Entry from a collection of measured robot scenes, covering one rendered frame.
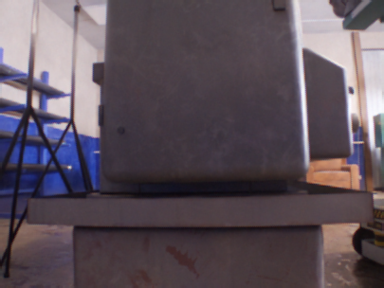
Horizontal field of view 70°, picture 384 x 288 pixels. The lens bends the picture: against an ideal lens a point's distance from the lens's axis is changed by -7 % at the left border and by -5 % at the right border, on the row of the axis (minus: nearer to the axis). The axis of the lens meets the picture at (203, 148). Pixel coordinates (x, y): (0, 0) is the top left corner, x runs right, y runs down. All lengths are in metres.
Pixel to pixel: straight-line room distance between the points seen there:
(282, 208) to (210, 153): 0.20
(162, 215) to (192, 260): 0.13
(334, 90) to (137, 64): 0.48
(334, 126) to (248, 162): 0.25
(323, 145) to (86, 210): 0.59
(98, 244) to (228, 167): 0.38
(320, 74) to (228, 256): 0.50
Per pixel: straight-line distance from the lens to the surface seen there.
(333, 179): 5.52
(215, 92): 0.64
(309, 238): 0.71
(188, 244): 0.71
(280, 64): 0.66
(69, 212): 0.76
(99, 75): 0.84
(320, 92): 0.77
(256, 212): 0.65
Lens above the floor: 0.52
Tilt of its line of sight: 5 degrees up
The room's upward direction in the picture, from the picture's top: 2 degrees counter-clockwise
